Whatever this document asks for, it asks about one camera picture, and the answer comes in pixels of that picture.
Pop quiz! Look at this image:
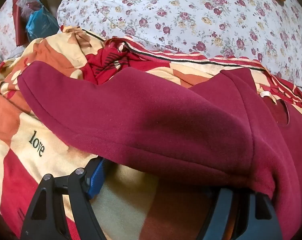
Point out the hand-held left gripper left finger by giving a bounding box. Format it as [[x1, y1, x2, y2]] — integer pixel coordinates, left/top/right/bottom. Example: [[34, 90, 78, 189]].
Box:
[[20, 158, 109, 240]]

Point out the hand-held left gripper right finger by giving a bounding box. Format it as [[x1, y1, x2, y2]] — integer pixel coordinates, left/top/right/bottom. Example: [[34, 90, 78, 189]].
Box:
[[196, 187, 283, 240]]

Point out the maroon fleece garment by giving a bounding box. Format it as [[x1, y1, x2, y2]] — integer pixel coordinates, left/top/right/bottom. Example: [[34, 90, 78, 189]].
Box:
[[17, 60, 302, 240]]

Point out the orange red printed blanket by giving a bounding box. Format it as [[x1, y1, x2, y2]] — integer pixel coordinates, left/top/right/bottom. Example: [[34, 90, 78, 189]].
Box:
[[0, 25, 302, 240]]

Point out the blue plastic bag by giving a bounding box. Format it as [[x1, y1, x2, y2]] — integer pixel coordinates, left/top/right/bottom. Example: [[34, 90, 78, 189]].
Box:
[[25, 6, 60, 42]]

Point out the red hanging cloth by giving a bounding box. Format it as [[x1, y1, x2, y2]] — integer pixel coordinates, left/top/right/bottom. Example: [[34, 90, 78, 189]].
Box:
[[12, 0, 29, 47]]

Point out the pale floral cloth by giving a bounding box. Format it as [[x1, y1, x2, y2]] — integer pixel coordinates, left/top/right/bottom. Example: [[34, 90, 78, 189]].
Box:
[[0, 0, 26, 63]]

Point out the white floral quilt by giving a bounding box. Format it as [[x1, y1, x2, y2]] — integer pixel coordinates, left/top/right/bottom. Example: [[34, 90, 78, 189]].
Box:
[[56, 0, 302, 88]]

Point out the clear plastic bag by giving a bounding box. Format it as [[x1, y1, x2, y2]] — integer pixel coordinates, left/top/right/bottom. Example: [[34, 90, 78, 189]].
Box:
[[17, 0, 42, 18]]

